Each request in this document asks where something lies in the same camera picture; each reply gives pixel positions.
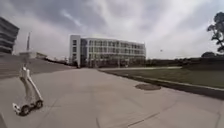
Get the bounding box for pale concrete slab plaza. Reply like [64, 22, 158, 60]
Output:
[0, 67, 224, 128]

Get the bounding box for round manhole cover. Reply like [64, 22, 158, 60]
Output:
[134, 83, 162, 92]

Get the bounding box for row of dark bushes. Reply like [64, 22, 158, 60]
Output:
[145, 51, 224, 69]

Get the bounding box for grass lawn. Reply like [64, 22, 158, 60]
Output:
[101, 66, 224, 90]

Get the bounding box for dark kerb strip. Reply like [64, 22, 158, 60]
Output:
[98, 69, 224, 100]

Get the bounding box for white wheeled robot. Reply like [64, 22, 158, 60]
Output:
[12, 64, 45, 117]

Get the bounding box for wide grey steps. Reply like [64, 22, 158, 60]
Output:
[0, 54, 76, 80]

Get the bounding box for grey building with banded floors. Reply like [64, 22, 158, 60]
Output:
[0, 16, 20, 56]

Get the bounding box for tree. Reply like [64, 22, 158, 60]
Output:
[206, 11, 224, 54]

